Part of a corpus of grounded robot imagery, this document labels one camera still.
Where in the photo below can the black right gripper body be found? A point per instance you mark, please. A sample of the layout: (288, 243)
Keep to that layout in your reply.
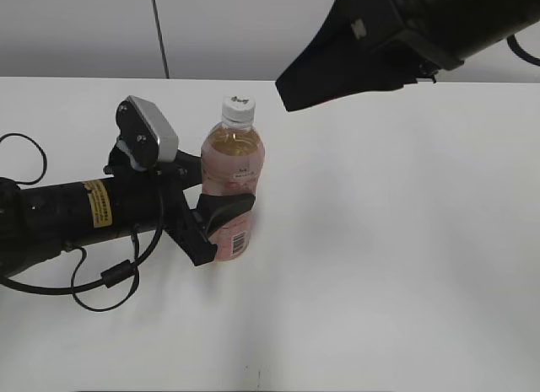
(398, 42)

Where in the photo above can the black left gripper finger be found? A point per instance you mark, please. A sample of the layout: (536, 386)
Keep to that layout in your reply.
(213, 212)
(189, 168)

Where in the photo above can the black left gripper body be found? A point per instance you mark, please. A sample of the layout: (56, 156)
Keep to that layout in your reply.
(155, 200)

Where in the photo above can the white bottle cap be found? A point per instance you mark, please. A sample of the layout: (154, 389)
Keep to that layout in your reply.
(239, 109)

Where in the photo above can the pink label tea bottle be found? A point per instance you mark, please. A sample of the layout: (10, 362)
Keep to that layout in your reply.
(232, 159)

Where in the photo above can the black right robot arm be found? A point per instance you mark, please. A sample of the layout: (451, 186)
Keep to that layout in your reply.
(483, 23)

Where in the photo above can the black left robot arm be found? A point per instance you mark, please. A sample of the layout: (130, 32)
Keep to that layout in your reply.
(38, 224)

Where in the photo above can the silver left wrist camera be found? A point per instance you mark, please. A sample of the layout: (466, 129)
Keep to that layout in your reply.
(145, 137)

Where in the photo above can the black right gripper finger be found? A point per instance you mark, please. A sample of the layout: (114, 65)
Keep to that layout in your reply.
(335, 64)

